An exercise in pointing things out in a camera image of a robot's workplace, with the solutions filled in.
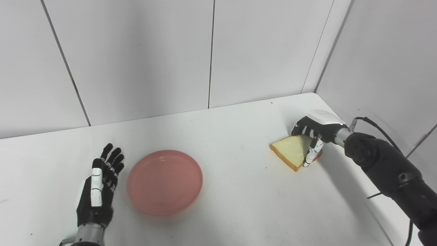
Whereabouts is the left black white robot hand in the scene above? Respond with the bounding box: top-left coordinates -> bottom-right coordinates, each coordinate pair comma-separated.
75,143 -> 125,228

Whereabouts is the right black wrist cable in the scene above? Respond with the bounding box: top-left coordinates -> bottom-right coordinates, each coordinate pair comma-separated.
350,117 -> 414,246

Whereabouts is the pink round plate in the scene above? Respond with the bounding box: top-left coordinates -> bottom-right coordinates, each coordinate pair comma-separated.
127,149 -> 204,216

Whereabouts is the slice of white bread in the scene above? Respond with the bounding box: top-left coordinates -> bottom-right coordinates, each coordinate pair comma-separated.
269,134 -> 323,172

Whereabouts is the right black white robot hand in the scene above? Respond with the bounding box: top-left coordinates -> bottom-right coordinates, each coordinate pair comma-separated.
291,110 -> 348,167

